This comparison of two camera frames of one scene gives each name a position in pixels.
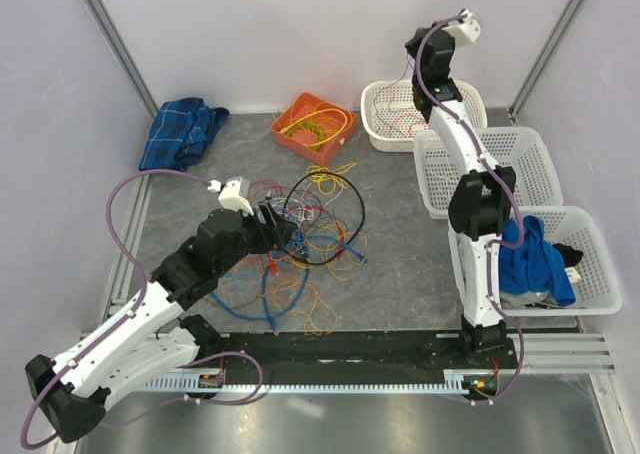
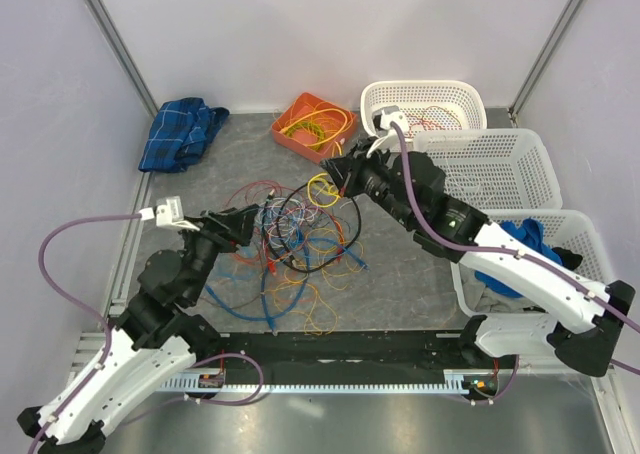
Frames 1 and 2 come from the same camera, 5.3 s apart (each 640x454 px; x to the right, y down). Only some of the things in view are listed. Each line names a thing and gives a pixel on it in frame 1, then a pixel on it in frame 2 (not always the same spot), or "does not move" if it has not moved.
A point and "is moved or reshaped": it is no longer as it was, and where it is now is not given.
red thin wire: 377,114 is moved or reshaped
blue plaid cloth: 178,134 does not move
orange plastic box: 314,127 does not move
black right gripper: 411,45 → 347,170
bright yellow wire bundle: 327,183 is moved or reshaped
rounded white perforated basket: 389,117 does not move
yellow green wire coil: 317,146 does not move
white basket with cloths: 563,268 does not move
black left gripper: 274,235 → 231,228
